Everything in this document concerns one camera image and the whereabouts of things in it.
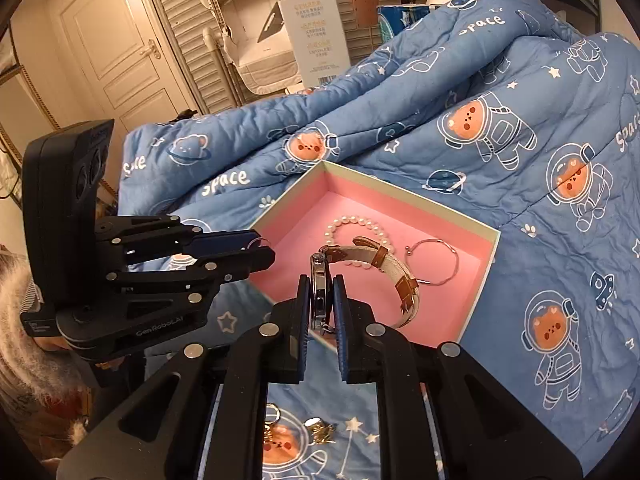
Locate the white baby high chair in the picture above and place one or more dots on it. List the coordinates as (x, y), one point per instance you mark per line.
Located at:
(250, 35)

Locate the grey louvered closet door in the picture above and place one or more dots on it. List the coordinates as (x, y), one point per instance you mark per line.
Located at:
(180, 0)

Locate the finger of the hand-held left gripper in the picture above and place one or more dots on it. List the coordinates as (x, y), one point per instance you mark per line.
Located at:
(240, 266)
(220, 243)

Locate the pink lined jewelry box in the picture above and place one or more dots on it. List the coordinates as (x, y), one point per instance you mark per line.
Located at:
(360, 195)

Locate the thin silver bangle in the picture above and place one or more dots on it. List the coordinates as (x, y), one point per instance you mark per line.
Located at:
(456, 260)

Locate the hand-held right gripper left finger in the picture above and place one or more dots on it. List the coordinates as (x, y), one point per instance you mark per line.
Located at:
(303, 332)

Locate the blue astronaut bear printed blanket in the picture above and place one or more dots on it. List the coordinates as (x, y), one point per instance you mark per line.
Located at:
(500, 310)

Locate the gold earring cluster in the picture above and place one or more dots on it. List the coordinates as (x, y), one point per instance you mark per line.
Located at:
(320, 430)

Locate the tall white carton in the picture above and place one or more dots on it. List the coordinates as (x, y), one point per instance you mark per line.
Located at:
(312, 25)

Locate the gold hoop earring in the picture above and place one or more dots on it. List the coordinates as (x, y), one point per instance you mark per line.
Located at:
(274, 422)

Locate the white panel door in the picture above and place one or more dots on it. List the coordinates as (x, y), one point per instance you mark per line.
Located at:
(115, 35)

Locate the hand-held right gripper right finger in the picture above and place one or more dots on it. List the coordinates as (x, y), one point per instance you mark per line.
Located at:
(342, 332)

